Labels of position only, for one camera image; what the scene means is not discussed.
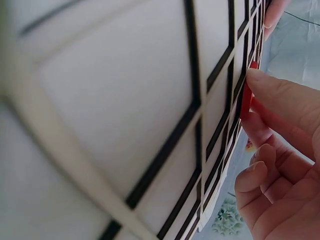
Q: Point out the person's left hand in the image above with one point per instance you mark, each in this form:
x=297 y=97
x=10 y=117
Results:
x=273 y=15

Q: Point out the person's right hand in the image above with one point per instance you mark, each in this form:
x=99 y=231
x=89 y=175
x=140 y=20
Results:
x=295 y=175

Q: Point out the red game piece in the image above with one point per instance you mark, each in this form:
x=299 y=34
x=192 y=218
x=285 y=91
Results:
x=246 y=105

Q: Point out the white board with black grid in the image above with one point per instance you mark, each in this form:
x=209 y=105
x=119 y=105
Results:
x=130 y=100

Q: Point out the person's left fingers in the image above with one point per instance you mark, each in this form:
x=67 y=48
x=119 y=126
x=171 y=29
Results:
x=273 y=15

